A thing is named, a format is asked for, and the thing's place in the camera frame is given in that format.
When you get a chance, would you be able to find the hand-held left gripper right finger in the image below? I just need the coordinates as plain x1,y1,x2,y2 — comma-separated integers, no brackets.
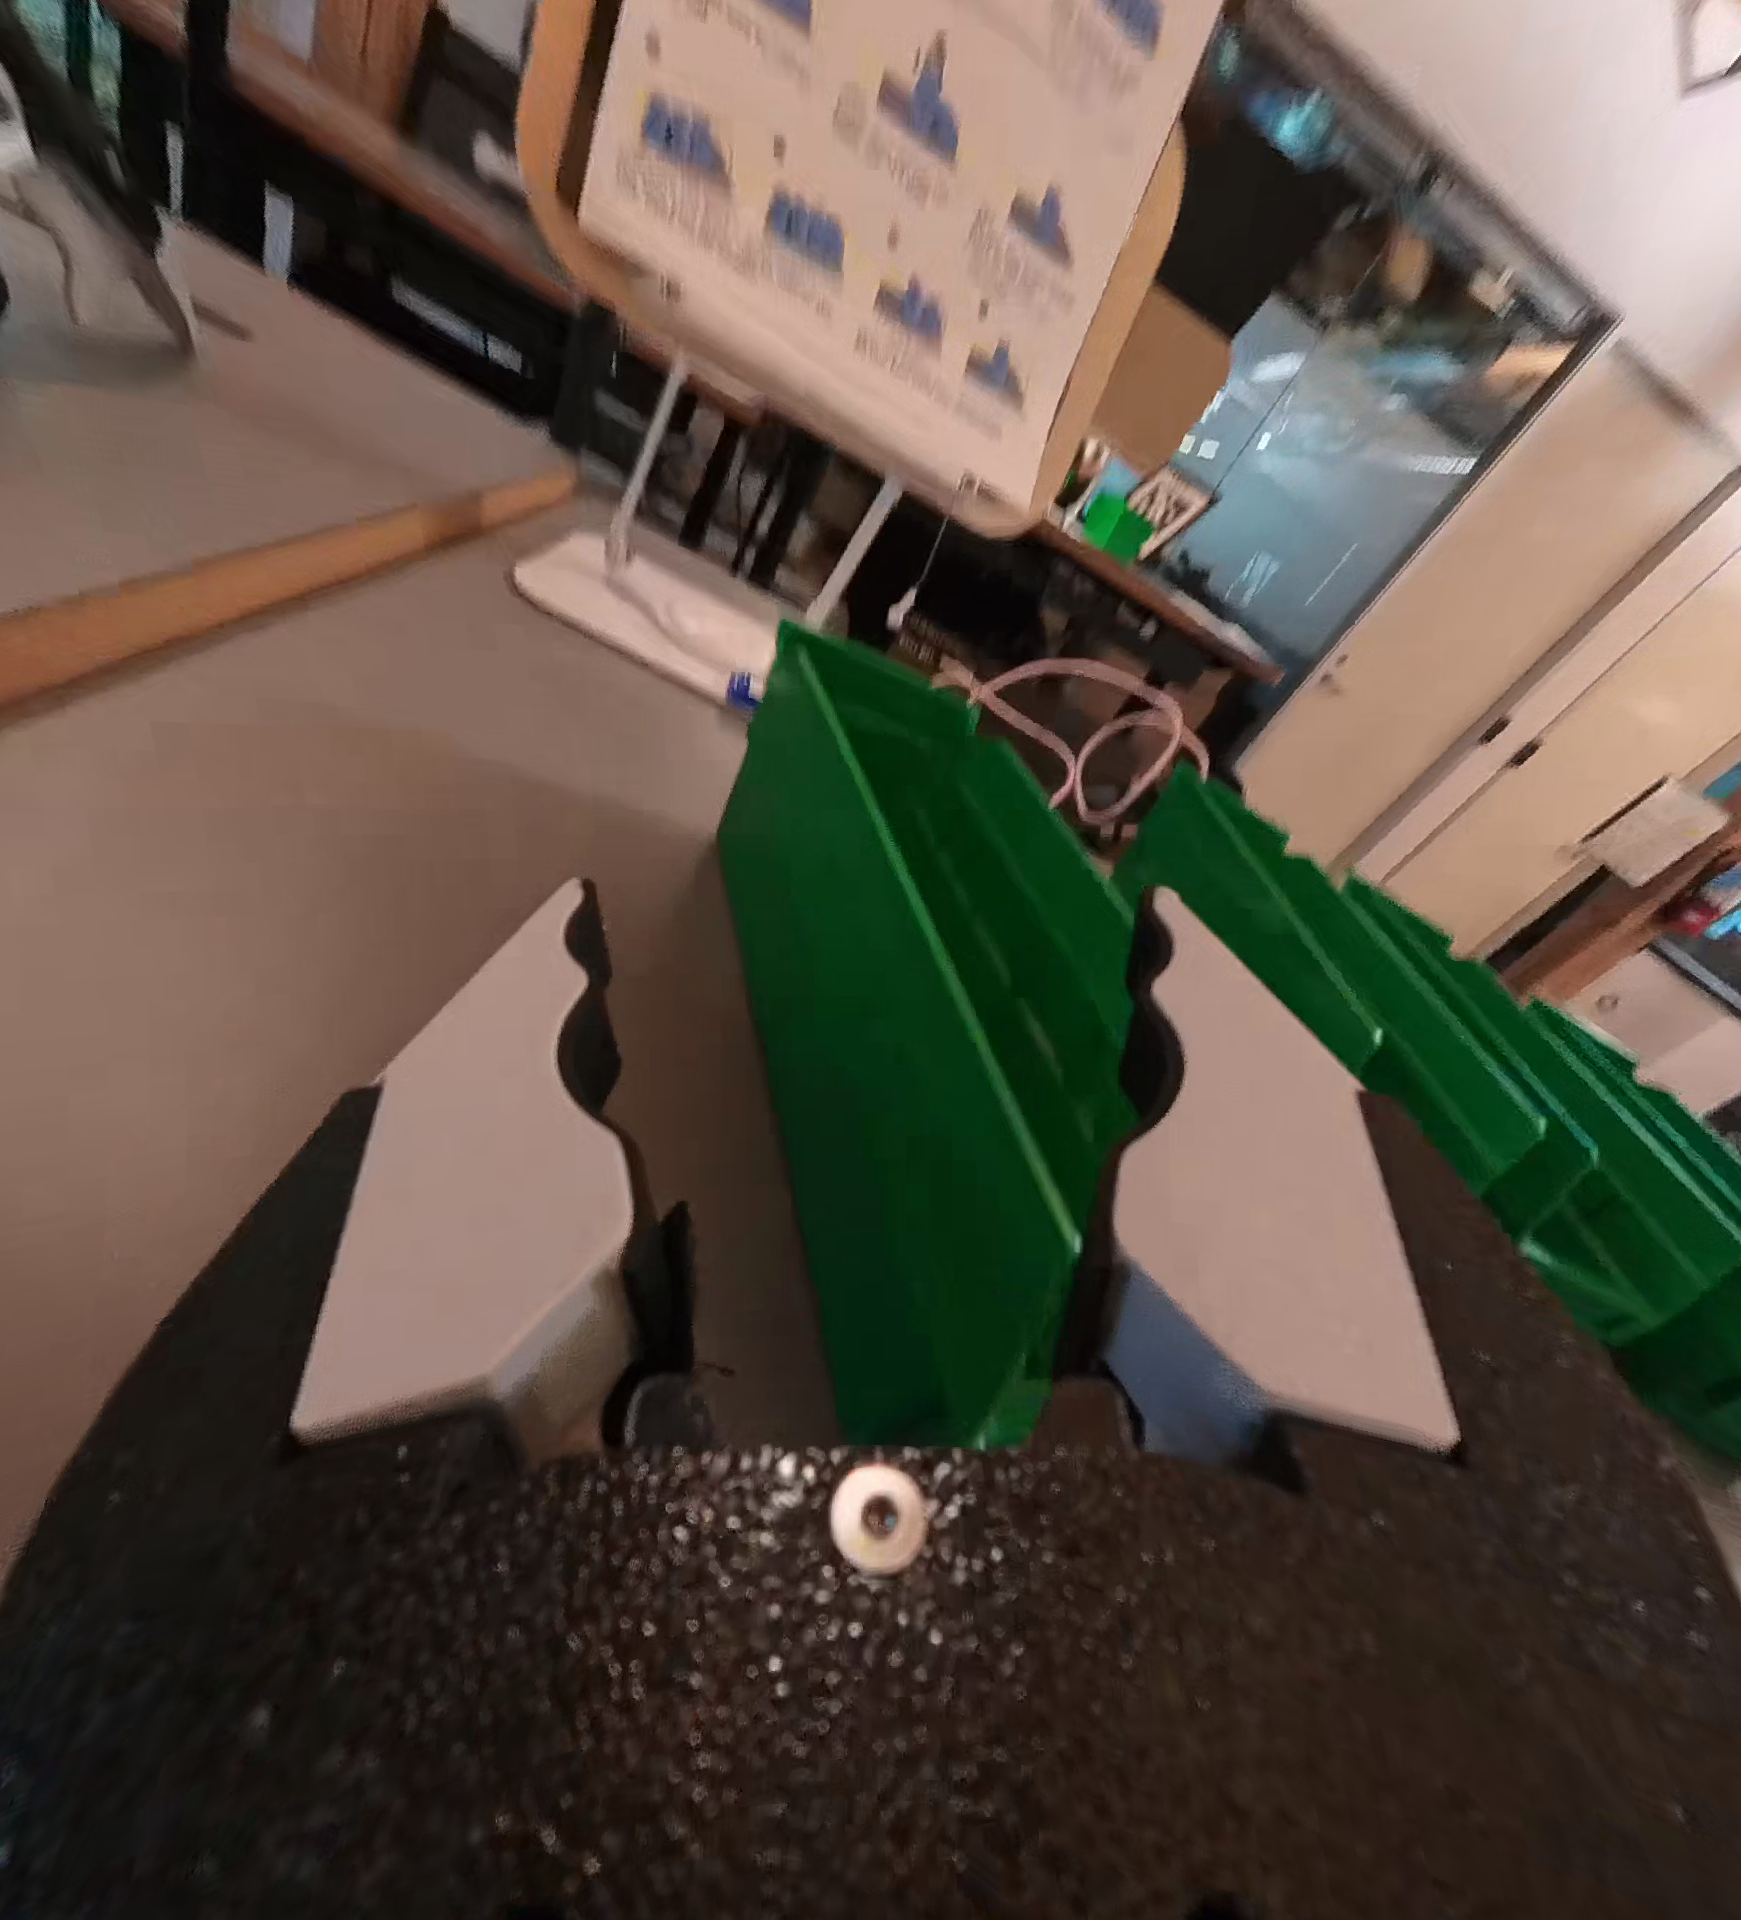
1054,886,1462,1466

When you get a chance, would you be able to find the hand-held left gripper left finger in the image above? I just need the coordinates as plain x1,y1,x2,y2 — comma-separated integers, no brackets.
287,877,698,1466

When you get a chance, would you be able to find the white recycling cabinet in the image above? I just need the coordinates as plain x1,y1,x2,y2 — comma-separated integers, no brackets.
1560,950,1741,1111

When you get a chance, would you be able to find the small whiteboard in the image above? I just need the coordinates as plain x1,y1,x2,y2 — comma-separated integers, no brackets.
1582,780,1728,886

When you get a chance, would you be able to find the white door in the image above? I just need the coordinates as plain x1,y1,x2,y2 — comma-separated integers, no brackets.
1370,509,1741,958
1236,339,1741,863

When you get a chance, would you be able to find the wooden workbench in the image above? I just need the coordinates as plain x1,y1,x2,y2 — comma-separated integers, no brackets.
106,0,755,423
1034,516,1287,695

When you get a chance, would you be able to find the framed fiducial tag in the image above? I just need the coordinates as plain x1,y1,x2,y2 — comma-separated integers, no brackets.
1128,467,1211,564

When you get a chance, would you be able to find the grey side table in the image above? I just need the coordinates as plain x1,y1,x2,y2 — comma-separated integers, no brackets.
0,192,581,742

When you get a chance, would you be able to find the brown cardboard panel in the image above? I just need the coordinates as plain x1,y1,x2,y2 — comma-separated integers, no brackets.
1097,284,1233,475

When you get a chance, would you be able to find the instruction poster board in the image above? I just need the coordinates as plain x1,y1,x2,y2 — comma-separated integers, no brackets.
514,0,1229,542

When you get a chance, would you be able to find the wooden post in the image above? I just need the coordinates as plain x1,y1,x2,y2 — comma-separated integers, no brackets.
1490,780,1741,1005

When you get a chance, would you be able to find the pink cable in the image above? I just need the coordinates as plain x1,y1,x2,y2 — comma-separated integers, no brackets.
941,661,1211,828

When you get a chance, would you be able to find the white hanging cord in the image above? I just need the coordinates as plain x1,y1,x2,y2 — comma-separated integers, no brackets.
885,471,978,634

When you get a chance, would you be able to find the black wall screen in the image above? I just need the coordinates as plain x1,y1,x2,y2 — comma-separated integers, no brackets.
1158,26,1357,339

